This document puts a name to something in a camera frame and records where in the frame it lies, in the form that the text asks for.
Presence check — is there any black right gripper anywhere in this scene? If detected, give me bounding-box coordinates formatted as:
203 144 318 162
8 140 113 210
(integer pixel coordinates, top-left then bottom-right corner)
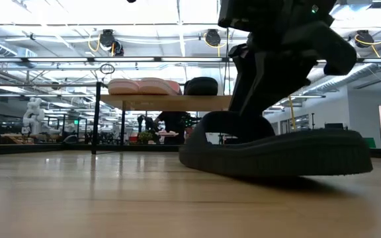
228 20 359 114

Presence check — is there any black rubber slide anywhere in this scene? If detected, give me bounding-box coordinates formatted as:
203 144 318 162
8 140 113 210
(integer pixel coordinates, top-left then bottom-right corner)
183 76 219 97
178 110 374 178

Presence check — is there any pink rubber slide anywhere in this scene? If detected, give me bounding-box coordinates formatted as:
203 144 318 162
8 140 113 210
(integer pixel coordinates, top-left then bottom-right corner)
138 77 183 97
107 78 141 97

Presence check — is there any wooden shelf with black legs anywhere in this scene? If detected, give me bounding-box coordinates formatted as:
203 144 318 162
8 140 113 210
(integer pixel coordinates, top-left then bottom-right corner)
91 81 233 156

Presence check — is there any person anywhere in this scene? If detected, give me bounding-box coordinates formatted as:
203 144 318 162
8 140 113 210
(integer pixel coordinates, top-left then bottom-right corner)
153 110 192 145

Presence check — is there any small background plant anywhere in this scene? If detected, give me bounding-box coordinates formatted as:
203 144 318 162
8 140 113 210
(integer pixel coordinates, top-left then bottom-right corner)
137 130 154 145

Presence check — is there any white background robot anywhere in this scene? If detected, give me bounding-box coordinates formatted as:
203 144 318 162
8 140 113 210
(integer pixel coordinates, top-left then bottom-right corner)
22 97 46 135

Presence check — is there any yellow cable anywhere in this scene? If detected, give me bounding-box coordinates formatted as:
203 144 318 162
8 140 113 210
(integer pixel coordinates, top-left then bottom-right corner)
287 95 298 132

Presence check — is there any thin black hanging cable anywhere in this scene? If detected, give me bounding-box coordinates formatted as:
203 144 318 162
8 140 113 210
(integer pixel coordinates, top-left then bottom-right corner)
222 28 232 97

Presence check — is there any black ceiling cable reel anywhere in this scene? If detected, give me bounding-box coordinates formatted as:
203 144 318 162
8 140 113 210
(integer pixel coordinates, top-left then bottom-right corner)
204 28 222 48
355 29 376 50
98 28 125 57

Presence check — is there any hanging black cable loop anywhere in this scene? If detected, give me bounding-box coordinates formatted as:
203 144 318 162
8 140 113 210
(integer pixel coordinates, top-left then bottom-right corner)
99 63 116 75

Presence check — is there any black metal table frame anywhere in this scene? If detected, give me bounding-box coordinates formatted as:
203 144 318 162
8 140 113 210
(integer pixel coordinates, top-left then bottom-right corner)
0 143 381 160

